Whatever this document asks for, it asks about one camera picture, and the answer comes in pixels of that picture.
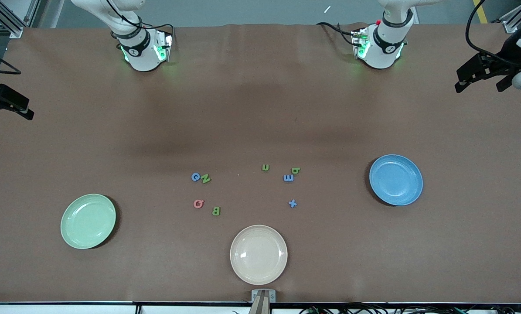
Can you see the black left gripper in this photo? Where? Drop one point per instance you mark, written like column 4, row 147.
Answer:
column 502, row 61

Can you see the blue foam letter G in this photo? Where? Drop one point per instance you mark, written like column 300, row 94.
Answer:
column 192, row 177

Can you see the pink foam letter Q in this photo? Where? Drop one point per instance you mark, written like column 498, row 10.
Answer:
column 195, row 204

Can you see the blue foam letter m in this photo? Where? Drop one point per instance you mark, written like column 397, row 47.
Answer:
column 288, row 178

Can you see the blue foam letter x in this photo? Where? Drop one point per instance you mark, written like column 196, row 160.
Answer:
column 292, row 203

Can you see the green foam letter B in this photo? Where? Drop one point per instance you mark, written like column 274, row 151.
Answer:
column 213, row 211

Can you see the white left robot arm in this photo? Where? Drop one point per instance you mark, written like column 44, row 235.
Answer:
column 380, row 54

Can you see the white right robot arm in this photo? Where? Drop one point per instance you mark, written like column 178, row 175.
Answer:
column 142, row 56

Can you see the yellow floor tape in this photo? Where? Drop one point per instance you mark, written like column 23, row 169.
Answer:
column 481, row 12

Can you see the blue plate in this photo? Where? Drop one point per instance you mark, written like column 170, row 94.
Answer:
column 396, row 180

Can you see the green plate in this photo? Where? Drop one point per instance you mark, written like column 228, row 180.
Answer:
column 88, row 221

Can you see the brown table cover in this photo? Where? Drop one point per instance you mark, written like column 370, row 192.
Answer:
column 243, row 109

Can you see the beige plate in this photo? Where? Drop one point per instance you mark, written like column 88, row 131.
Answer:
column 258, row 255

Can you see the aluminium frame profile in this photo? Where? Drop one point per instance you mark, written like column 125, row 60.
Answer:
column 15, row 30
column 511, row 25

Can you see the white table edge rail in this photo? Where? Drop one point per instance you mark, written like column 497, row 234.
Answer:
column 68, row 309

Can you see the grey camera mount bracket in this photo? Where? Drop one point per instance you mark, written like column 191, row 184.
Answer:
column 263, row 296

